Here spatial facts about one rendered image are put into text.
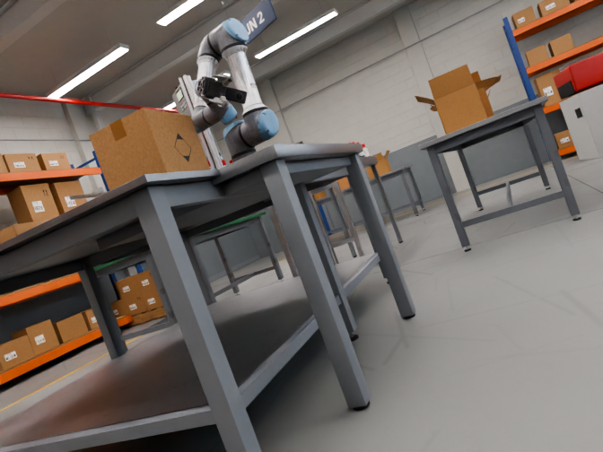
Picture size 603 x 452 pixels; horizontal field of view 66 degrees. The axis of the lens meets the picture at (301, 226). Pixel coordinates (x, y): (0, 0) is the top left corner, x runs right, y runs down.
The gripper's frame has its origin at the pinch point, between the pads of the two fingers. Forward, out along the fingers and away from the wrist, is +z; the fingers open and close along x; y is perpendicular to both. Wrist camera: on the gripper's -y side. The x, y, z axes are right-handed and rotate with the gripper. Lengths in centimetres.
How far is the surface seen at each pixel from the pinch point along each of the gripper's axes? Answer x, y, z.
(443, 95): 29, -165, -97
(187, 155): -24.7, 8.7, -11.2
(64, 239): -49, 45, 22
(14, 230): -51, 58, 10
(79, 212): -38, 41, 31
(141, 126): -16.6, 25.9, -4.8
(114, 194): -31, 34, 38
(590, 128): 56, -518, -246
